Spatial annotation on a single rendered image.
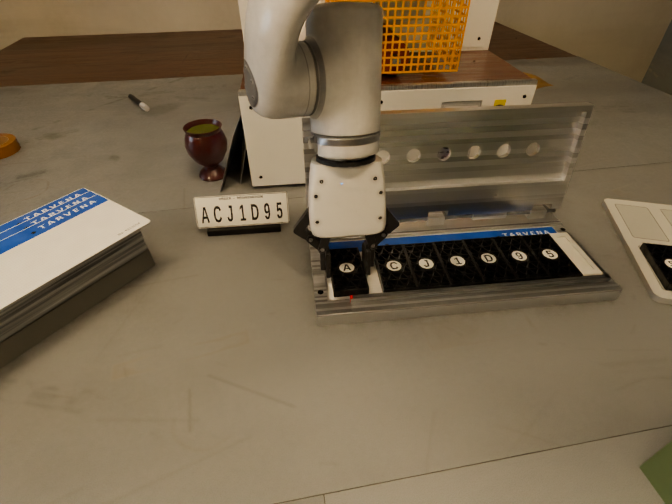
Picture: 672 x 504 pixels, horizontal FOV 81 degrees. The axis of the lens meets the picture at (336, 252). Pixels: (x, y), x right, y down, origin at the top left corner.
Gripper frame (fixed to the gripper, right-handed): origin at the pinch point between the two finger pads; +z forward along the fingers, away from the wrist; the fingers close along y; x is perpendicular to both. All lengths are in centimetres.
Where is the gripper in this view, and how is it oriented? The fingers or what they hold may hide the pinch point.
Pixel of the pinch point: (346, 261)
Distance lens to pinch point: 57.0
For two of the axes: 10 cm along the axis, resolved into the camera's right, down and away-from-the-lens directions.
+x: -1.1, -4.7, 8.7
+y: 9.9, -0.7, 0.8
